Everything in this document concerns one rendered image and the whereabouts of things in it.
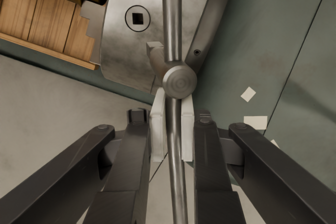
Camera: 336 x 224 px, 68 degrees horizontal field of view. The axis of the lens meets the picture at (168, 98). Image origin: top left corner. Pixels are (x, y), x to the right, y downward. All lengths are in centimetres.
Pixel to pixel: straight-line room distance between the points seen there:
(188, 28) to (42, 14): 51
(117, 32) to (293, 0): 23
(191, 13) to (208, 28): 6
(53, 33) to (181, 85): 63
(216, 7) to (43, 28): 51
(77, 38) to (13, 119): 127
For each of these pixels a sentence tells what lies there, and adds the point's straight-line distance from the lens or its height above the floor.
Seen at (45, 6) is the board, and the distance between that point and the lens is 77.
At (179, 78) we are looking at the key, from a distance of 15.
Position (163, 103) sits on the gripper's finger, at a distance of 17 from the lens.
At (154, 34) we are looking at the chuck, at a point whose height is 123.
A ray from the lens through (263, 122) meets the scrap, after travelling 35.
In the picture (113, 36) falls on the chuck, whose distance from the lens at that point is 36.
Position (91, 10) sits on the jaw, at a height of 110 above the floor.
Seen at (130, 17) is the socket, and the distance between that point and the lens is 35.
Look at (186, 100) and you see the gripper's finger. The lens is 17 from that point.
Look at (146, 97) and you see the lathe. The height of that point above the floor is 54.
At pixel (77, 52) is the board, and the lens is 73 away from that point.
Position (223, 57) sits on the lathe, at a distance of 34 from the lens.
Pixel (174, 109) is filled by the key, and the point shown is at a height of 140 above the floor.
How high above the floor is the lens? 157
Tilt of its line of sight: 80 degrees down
